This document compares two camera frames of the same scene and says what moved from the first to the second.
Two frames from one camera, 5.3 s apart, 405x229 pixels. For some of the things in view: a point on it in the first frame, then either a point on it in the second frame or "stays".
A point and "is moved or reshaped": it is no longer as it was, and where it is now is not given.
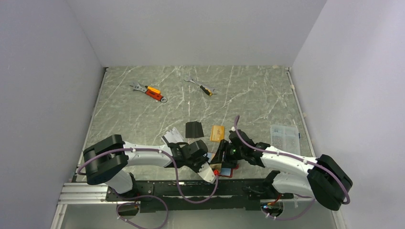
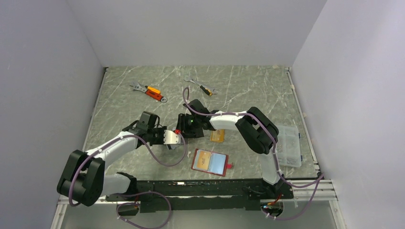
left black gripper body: x=196 y=164 -> x=156 y=136
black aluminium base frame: x=204 y=196 stays
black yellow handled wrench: x=209 y=90 stays
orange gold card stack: x=217 y=133 stays
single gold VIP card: x=217 y=166 is moved or reshaped
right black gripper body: x=232 y=154 -> x=188 y=124
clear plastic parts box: x=285 y=138 stays
